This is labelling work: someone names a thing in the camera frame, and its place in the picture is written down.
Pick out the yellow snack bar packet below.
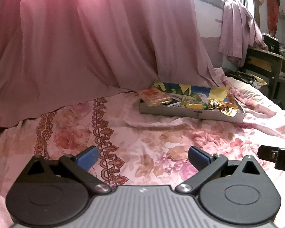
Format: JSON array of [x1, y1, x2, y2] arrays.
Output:
[[181, 100, 203, 110]]

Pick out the gold foil snack packet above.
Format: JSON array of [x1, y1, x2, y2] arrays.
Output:
[[208, 99, 238, 117]]

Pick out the green white vegetable snack pouch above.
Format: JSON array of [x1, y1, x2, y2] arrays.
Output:
[[169, 93, 194, 101]]

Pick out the clear crispy rice cake pack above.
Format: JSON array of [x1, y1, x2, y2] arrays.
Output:
[[139, 86, 172, 107]]

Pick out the green sausage stick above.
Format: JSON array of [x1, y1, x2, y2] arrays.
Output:
[[202, 104, 210, 110]]

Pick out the dark blue packet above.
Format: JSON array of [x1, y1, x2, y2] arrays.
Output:
[[167, 100, 182, 107]]

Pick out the pink white nougat bar pack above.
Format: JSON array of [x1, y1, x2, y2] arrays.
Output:
[[195, 93, 209, 104]]

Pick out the orange white snack packet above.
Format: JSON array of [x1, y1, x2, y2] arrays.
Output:
[[227, 90, 238, 107]]

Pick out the floral pink bedsheet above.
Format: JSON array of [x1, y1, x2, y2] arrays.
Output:
[[0, 76, 285, 227]]

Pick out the painted cardboard box tray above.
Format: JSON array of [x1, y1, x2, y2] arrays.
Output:
[[139, 82, 245, 123]]

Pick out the black handbag beside bed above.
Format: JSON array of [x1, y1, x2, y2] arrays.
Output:
[[224, 70, 268, 89]]

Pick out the dark wooden desk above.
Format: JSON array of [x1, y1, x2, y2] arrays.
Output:
[[239, 47, 285, 100]]

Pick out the black box on desk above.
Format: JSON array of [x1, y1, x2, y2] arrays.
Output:
[[263, 33, 280, 54]]

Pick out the pink draped curtain sheet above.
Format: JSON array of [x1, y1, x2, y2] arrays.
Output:
[[0, 0, 221, 128]]

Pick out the hanging pink cloth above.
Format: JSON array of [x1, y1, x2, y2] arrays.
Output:
[[219, 0, 268, 67]]

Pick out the red hanging ornament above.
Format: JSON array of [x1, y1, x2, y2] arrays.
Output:
[[258, 0, 281, 37]]

